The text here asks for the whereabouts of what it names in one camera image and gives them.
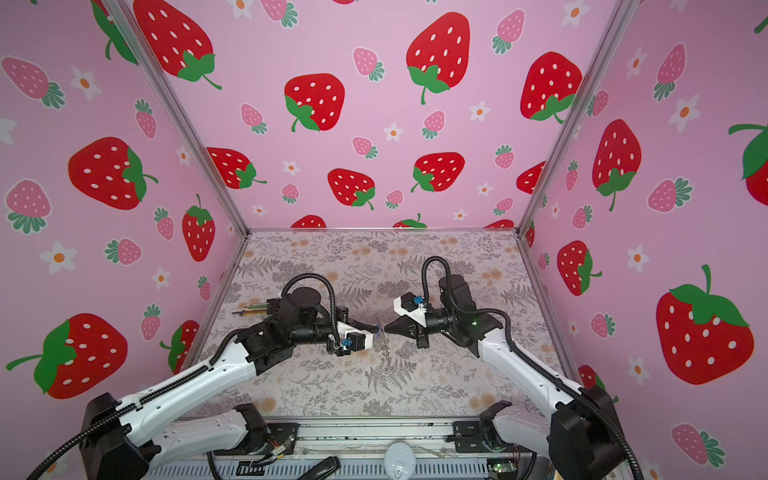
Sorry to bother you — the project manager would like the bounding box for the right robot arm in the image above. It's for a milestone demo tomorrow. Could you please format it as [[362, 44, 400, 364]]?
[[384, 256, 644, 479]]

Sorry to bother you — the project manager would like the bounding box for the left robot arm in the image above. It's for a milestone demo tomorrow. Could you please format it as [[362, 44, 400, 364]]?
[[29, 274, 377, 479]]

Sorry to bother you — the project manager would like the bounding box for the black connector with coloured wires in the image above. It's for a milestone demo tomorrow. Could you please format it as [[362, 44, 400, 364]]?
[[231, 303, 279, 316]]

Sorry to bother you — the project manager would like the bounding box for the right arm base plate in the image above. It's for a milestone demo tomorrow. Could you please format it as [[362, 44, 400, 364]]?
[[446, 420, 515, 454]]

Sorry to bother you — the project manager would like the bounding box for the aluminium front rail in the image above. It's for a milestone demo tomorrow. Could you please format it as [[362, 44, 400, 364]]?
[[145, 417, 564, 479]]

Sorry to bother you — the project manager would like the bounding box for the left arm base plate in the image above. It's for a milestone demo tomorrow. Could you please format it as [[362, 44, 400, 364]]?
[[230, 422, 300, 456]]

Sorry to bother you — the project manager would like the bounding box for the black handle at front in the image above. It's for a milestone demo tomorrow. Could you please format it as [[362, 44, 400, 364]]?
[[298, 456, 341, 480]]

